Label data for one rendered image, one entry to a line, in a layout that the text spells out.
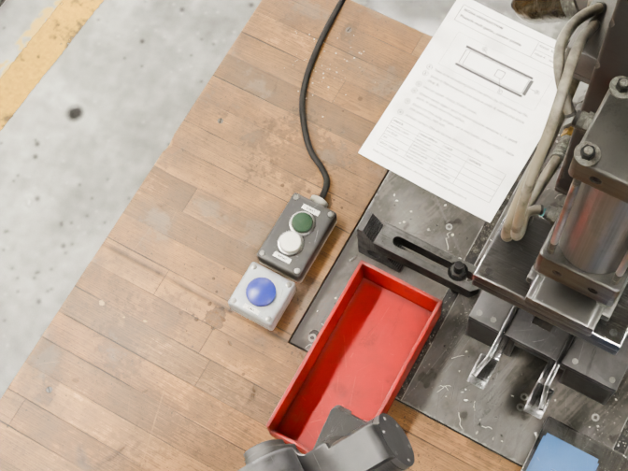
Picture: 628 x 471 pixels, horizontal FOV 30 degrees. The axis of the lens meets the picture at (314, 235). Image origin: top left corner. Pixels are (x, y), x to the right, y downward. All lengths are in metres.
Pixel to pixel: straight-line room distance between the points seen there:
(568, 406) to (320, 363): 0.33
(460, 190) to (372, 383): 0.30
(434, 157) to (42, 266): 1.23
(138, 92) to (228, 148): 1.12
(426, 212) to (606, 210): 0.59
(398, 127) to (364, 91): 0.08
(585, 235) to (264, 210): 0.62
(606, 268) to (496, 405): 0.40
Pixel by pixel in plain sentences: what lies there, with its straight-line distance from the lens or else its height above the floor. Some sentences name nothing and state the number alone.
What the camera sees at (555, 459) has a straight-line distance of 1.52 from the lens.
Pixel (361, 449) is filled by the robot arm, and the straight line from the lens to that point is 1.10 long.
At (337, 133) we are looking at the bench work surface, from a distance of 1.67.
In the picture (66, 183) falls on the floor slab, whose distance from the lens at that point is 2.72.
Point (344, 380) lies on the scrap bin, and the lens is 1.55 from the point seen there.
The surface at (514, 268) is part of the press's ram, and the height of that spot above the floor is 1.14.
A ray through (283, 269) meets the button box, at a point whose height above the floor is 0.93.
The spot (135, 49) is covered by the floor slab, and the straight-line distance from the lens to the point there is 2.84.
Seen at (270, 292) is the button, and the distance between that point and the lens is 1.55.
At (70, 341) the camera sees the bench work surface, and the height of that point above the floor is 0.90.
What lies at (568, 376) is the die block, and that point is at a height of 0.95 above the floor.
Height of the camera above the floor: 2.41
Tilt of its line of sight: 69 degrees down
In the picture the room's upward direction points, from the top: 10 degrees counter-clockwise
